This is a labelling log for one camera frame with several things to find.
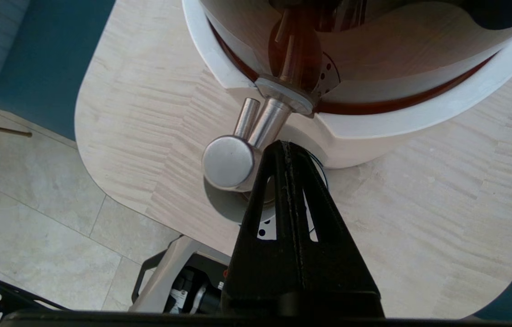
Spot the large dark tea dispenser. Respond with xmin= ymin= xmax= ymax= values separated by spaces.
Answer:
xmin=182 ymin=0 xmax=512 ymax=169

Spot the metal dispenser tap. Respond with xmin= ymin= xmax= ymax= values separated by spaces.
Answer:
xmin=201 ymin=74 xmax=316 ymax=192

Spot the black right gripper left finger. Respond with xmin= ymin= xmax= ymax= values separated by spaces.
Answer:
xmin=221 ymin=140 xmax=305 ymax=317

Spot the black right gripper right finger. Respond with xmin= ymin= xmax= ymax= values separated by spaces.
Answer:
xmin=286 ymin=143 xmax=384 ymax=317

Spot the round blue perforated drip tray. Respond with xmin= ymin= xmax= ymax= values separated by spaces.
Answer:
xmin=238 ymin=213 xmax=325 ymax=242

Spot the grey plastic cup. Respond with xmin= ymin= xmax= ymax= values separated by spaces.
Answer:
xmin=203 ymin=151 xmax=330 ymax=226

